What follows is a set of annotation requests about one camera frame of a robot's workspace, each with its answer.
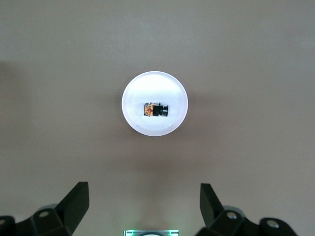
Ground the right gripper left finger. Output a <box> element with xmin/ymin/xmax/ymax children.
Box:
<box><xmin>0</xmin><ymin>181</ymin><xmax>90</xmax><ymax>236</ymax></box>

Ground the orange and black switch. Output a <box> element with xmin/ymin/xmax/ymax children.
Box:
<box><xmin>143</xmin><ymin>101</ymin><xmax>170</xmax><ymax>118</ymax></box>

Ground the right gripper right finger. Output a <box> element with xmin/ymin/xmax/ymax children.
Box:
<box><xmin>196</xmin><ymin>182</ymin><xmax>299</xmax><ymax>236</ymax></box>

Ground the pink round plate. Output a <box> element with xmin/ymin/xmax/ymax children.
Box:
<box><xmin>121</xmin><ymin>71</ymin><xmax>189</xmax><ymax>137</ymax></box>

